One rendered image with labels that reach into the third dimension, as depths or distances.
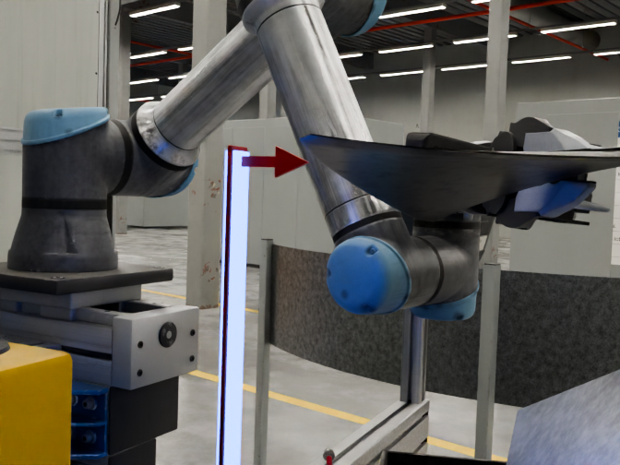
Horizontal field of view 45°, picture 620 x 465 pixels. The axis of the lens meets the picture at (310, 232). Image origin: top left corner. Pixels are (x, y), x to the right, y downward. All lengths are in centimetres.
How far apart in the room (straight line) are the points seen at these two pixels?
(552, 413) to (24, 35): 212
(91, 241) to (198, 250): 620
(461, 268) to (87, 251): 52
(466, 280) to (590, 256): 600
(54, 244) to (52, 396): 68
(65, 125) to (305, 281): 177
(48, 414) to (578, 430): 31
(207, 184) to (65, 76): 478
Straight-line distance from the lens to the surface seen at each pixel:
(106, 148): 110
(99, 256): 107
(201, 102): 106
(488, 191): 60
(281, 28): 80
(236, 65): 102
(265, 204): 1114
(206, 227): 723
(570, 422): 51
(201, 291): 727
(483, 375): 229
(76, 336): 102
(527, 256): 705
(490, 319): 225
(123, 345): 97
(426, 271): 74
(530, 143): 63
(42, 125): 108
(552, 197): 59
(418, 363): 109
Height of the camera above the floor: 116
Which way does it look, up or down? 3 degrees down
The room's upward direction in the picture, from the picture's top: 2 degrees clockwise
